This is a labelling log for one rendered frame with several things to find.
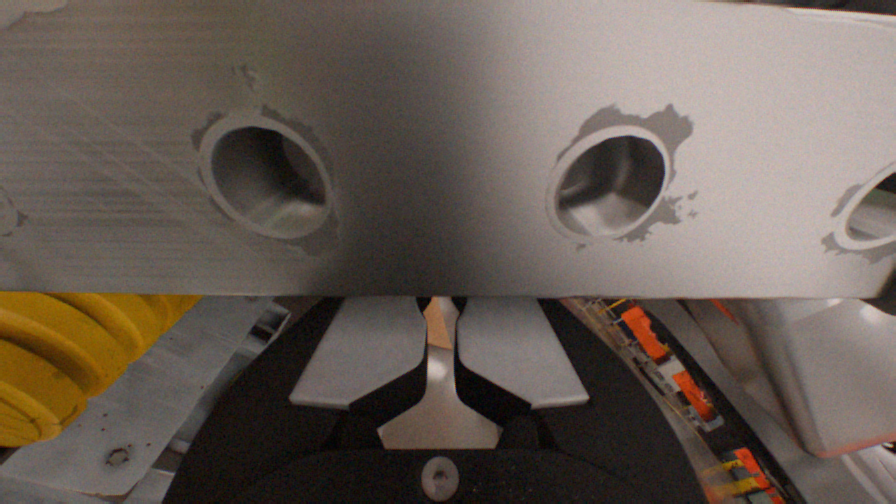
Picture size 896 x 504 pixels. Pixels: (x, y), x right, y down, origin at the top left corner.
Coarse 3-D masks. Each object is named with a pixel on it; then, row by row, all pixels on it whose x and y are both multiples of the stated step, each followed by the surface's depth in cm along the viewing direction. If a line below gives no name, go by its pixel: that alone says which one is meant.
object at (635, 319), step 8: (632, 312) 345; (640, 312) 338; (624, 320) 346; (632, 320) 339; (640, 320) 332; (648, 320) 328; (632, 328) 333; (640, 328) 326; (648, 328) 322; (640, 336) 321; (648, 336) 315; (648, 344) 310; (656, 344) 304; (648, 352) 305; (656, 352) 299; (664, 352) 294; (656, 360) 298; (664, 360) 299
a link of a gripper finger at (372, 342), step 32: (352, 320) 7; (384, 320) 7; (416, 320) 7; (320, 352) 7; (352, 352) 7; (384, 352) 7; (416, 352) 7; (320, 384) 6; (352, 384) 6; (384, 384) 6; (416, 384) 7; (384, 416) 6
